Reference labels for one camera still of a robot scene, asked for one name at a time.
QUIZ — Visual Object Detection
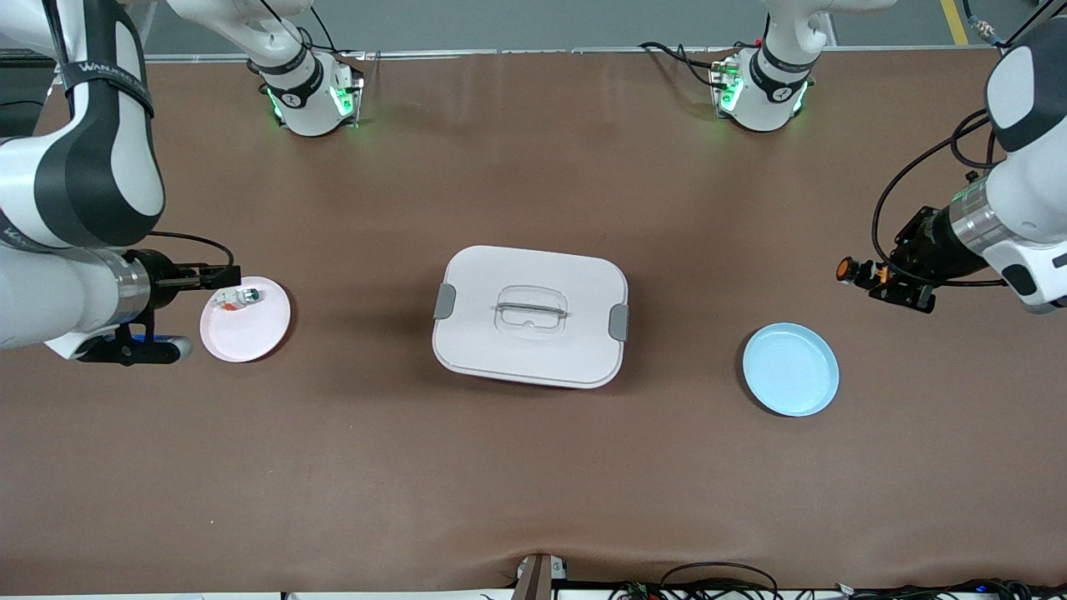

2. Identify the black base cable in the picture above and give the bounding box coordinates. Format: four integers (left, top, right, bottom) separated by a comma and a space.
639, 40, 743, 89

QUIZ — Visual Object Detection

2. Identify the aluminium table edge rail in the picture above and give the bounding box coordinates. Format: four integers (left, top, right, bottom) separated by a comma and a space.
138, 47, 1022, 64

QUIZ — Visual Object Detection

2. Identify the white switch with green button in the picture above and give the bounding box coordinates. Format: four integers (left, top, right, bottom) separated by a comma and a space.
210, 287, 262, 312

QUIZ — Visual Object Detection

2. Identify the pink round plate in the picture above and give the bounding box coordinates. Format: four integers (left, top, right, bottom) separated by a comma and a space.
200, 277, 292, 363

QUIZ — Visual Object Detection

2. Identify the light blue round plate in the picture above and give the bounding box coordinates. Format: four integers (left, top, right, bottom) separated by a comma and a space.
742, 322, 840, 418

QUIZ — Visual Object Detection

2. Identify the white lidded storage box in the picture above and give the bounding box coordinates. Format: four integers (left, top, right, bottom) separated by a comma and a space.
432, 245, 629, 390

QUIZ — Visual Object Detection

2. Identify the black cable loop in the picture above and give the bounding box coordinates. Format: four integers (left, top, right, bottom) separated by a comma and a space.
660, 562, 781, 600

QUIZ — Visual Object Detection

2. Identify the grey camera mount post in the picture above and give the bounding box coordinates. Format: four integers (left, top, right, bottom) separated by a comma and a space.
510, 552, 569, 600

